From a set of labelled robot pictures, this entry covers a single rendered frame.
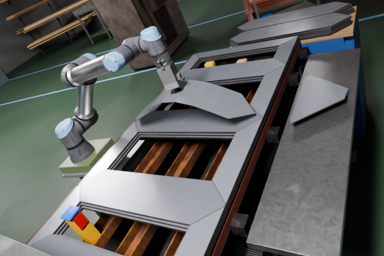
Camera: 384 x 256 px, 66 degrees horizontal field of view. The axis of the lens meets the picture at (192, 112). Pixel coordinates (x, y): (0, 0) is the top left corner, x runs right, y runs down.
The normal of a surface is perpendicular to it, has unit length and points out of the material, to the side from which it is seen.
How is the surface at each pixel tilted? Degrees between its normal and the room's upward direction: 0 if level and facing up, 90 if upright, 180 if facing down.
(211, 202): 0
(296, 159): 0
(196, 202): 0
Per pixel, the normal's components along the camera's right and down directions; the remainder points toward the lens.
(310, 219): -0.37, -0.79
